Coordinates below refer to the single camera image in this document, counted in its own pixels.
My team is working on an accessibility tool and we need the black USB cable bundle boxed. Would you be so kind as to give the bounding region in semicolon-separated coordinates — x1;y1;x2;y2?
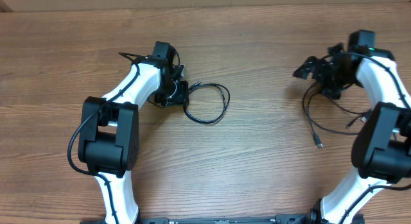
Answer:
182;81;231;125

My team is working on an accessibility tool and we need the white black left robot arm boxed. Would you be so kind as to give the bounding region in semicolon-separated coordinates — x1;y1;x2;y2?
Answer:
74;41;189;223

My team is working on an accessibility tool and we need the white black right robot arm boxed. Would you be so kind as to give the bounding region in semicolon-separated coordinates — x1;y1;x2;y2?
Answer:
285;30;410;223

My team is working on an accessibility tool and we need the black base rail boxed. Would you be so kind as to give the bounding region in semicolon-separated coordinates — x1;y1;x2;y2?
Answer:
136;214;313;224

